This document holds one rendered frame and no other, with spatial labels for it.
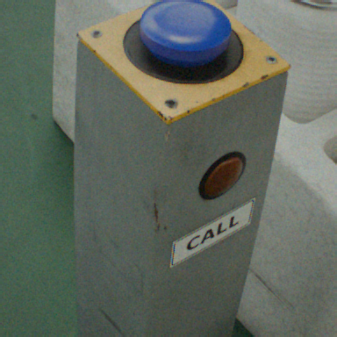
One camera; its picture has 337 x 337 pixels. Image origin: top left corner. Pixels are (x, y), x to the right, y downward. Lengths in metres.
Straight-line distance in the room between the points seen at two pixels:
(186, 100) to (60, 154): 0.42
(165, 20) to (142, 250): 0.11
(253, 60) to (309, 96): 0.19
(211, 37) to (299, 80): 0.20
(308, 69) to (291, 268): 0.13
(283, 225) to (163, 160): 0.21
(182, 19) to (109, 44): 0.03
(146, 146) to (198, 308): 0.14
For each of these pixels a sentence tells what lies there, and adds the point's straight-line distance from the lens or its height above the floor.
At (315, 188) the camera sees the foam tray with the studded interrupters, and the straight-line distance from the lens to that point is 0.57.
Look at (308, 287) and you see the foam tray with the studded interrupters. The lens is 0.62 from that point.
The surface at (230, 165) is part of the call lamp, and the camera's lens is 0.45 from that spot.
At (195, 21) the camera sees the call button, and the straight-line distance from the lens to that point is 0.43.
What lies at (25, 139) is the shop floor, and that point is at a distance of 0.84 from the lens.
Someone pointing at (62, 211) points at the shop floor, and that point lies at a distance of 0.78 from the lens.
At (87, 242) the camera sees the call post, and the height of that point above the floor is 0.18.
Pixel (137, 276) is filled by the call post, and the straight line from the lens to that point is 0.49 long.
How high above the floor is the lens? 0.59
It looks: 47 degrees down
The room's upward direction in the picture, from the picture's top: 6 degrees clockwise
